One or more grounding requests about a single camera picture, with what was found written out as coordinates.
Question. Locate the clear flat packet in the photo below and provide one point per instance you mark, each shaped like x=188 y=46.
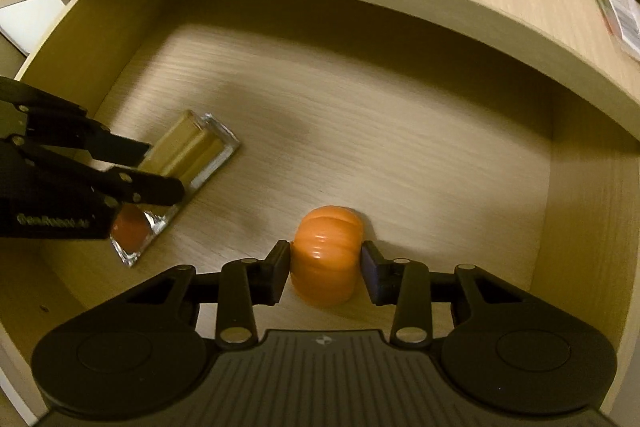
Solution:
x=617 y=7

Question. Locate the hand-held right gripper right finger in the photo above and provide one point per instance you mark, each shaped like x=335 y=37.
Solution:
x=372 y=274

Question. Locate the wooden drawer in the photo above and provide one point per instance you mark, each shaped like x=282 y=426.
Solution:
x=400 y=132

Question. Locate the orange toy pumpkin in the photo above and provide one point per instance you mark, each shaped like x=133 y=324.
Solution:
x=325 y=257

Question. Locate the clear foil snack packet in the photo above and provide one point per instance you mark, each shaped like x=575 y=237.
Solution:
x=192 y=147

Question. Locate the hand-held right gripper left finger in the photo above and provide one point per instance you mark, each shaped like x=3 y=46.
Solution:
x=278 y=274

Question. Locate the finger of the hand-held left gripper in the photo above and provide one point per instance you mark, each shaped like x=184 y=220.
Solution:
x=150 y=189
x=125 y=149

